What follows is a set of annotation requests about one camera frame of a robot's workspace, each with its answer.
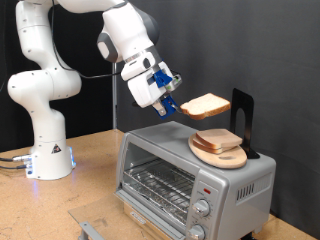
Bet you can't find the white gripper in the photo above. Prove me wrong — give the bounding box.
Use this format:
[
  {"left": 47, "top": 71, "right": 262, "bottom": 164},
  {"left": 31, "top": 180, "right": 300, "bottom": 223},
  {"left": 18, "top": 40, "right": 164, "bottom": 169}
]
[{"left": 120, "top": 52, "right": 178, "bottom": 118}]

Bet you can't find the metal spatula with blue block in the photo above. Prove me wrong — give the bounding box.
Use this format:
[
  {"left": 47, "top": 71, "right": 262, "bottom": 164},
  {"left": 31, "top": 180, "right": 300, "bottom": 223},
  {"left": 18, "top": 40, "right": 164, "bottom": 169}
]
[{"left": 153, "top": 94, "right": 188, "bottom": 120}]

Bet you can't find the silver oven knob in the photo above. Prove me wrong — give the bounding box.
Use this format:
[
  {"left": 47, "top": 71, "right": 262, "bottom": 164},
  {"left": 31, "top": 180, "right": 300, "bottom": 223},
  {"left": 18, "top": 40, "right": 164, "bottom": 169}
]
[
  {"left": 192, "top": 198, "right": 212, "bottom": 218},
  {"left": 186, "top": 223, "right": 206, "bottom": 240}
]

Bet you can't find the glass oven door with handle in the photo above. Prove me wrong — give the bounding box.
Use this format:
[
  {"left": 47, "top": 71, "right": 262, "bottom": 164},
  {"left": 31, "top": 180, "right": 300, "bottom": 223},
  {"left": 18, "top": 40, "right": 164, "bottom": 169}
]
[{"left": 68, "top": 189, "right": 178, "bottom": 240}]

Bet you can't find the silver toaster oven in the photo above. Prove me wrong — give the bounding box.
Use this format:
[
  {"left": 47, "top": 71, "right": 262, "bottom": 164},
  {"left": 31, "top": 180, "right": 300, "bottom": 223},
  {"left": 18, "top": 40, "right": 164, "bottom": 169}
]
[{"left": 114, "top": 120, "right": 277, "bottom": 240}]

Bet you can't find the round wooden board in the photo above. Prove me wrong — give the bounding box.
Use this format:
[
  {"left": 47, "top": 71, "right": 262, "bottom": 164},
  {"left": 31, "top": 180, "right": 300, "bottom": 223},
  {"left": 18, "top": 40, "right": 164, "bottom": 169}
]
[{"left": 188, "top": 133, "right": 248, "bottom": 169}]

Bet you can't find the black metal bookend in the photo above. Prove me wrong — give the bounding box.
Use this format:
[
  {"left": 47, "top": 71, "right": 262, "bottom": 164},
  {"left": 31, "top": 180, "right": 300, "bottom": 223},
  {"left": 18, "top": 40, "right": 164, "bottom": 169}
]
[{"left": 230, "top": 88, "right": 261, "bottom": 160}]

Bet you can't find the grey fabric backdrop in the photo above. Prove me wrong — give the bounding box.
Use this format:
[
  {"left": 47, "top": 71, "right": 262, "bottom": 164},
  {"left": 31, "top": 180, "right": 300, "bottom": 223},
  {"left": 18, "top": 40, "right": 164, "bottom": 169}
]
[{"left": 118, "top": 0, "right": 320, "bottom": 239}]

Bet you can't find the black fabric backdrop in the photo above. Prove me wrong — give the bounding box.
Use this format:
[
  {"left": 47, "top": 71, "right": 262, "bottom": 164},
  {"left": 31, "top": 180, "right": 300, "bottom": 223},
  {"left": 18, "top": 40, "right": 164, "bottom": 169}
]
[{"left": 0, "top": 0, "right": 116, "bottom": 153}]

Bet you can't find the white wrist camera blue mount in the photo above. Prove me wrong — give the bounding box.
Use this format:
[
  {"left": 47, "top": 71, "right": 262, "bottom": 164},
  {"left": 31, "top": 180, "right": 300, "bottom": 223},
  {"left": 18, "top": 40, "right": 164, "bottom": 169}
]
[{"left": 153, "top": 68, "right": 183, "bottom": 93}]

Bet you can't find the black camera cable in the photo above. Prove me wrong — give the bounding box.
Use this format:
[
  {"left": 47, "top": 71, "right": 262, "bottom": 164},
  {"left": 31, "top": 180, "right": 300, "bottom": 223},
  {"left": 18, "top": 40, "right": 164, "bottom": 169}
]
[{"left": 49, "top": 0, "right": 183, "bottom": 81}]

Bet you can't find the wire oven rack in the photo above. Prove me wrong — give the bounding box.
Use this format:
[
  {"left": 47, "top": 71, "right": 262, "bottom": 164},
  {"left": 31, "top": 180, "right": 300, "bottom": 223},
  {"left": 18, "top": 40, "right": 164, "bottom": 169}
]
[{"left": 123, "top": 158, "right": 196, "bottom": 223}]

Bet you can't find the robot base cable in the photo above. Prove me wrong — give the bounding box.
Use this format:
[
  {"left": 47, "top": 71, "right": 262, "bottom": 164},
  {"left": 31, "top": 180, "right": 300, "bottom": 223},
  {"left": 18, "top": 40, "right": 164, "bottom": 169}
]
[
  {"left": 0, "top": 153, "right": 33, "bottom": 163},
  {"left": 0, "top": 163, "right": 28, "bottom": 170}
]

